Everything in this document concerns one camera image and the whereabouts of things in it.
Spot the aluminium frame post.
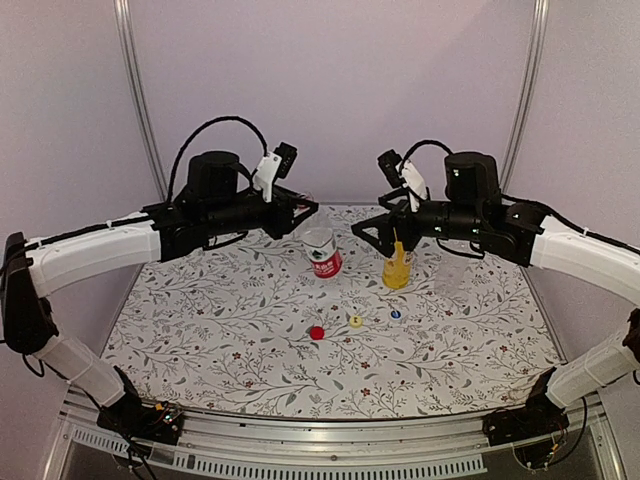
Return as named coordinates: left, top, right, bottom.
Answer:
left=113, top=0, right=168, bottom=199
left=500, top=0, right=550, bottom=189

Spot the left aluminium frame post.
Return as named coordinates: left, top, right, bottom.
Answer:
left=113, top=0, right=168, bottom=199

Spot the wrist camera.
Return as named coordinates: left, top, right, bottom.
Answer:
left=252, top=142, right=298, bottom=203
left=377, top=149, right=430, bottom=213

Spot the yellow juice bottle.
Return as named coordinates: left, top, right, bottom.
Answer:
left=382, top=230, right=414, bottom=290

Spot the yellow bottle cap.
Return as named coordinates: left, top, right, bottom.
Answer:
left=349, top=316, right=363, bottom=328

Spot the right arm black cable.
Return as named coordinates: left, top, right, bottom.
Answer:
left=399, top=139, right=455, bottom=166

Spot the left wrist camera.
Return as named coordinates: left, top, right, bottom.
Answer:
left=252, top=142, right=298, bottom=203

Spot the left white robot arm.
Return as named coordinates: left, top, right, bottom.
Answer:
left=1, top=143, right=318, bottom=434

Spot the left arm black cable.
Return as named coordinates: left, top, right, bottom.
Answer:
left=166, top=115, right=270, bottom=201

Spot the front aluminium rail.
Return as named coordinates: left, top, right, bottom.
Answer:
left=44, top=394, right=626, bottom=480

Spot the clear plastic bottle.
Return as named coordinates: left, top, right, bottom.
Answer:
left=433, top=254, right=471, bottom=297

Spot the red cap water bottle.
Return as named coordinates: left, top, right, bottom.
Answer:
left=300, top=207, right=343, bottom=279

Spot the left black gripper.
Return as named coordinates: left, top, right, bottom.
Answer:
left=205, top=184, right=317, bottom=239

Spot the floral patterned table mat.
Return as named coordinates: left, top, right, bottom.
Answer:
left=103, top=206, right=561, bottom=419

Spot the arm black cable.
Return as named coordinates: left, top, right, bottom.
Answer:
left=399, top=139, right=455, bottom=166
left=166, top=115, right=270, bottom=201

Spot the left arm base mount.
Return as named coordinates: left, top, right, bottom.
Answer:
left=97, top=367, right=184, bottom=446

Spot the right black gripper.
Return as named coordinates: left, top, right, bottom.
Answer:
left=351, top=188, right=483, bottom=257

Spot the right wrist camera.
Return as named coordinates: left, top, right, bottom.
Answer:
left=377, top=149, right=430, bottom=213

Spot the red bottle cap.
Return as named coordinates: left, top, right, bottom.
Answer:
left=309, top=326, right=325, bottom=341

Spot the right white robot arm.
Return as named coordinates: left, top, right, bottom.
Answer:
left=351, top=151, right=639, bottom=436

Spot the right aluminium frame post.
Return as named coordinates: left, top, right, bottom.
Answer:
left=500, top=0, right=550, bottom=189

